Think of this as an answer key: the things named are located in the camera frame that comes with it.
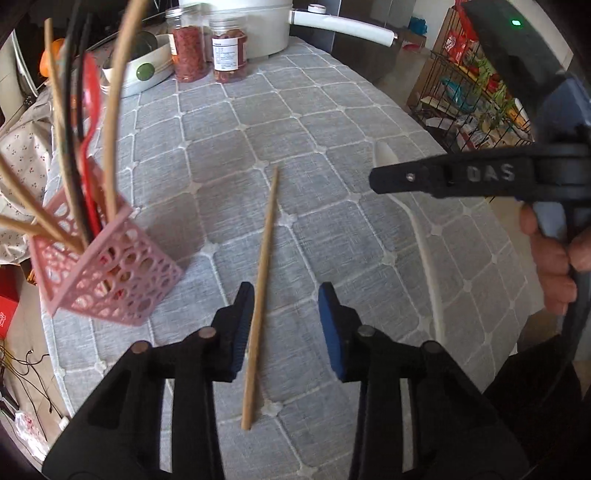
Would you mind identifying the large orange fruit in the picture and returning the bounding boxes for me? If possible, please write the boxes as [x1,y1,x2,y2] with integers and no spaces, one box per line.
[39,38,65,78]

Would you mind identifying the white ceramic bowl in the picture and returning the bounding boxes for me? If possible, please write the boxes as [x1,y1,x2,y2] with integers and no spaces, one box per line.
[120,33,174,98]

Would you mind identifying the grey checked tablecloth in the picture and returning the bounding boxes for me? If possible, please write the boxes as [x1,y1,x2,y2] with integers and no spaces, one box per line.
[42,39,531,479]

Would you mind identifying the black wire rack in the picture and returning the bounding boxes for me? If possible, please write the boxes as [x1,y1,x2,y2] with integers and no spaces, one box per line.
[407,1,533,153]

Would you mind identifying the cherry print cloth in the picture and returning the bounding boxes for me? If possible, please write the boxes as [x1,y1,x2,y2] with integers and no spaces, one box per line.
[0,91,52,265]

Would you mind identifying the paper-wrapped wooden chopsticks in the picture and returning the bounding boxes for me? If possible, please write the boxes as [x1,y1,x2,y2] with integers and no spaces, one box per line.
[102,0,148,222]

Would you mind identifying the person's right hand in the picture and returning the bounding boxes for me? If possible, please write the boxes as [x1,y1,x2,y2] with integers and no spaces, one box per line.
[520,204,591,316]

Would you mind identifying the bare wooden chopstick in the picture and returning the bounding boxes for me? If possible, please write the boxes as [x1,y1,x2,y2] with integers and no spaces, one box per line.
[242,167,280,431]

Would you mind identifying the pink perforated utensil basket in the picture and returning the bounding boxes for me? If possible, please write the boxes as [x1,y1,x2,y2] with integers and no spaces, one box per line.
[27,156,185,328]

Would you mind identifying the white electric cooking pot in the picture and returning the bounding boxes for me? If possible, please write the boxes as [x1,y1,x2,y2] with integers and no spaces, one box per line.
[177,0,398,59]

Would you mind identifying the dark green squash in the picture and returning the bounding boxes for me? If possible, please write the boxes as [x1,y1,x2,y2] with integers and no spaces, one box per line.
[129,30,158,60]

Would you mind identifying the red dried fruit jar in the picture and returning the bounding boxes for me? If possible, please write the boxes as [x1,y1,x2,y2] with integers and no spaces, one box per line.
[209,15,249,84]

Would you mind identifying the goji berry jar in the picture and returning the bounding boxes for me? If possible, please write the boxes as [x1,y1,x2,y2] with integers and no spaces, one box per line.
[165,4,208,83]

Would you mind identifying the red plastic spoon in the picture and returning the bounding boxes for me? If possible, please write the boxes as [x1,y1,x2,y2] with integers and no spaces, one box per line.
[78,53,102,239]

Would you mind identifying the white plastic spoon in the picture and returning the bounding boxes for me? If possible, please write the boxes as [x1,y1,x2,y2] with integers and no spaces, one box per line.
[373,141,447,346]

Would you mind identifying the red box on floor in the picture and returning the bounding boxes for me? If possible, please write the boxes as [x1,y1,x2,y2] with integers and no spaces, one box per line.
[0,267,19,340]

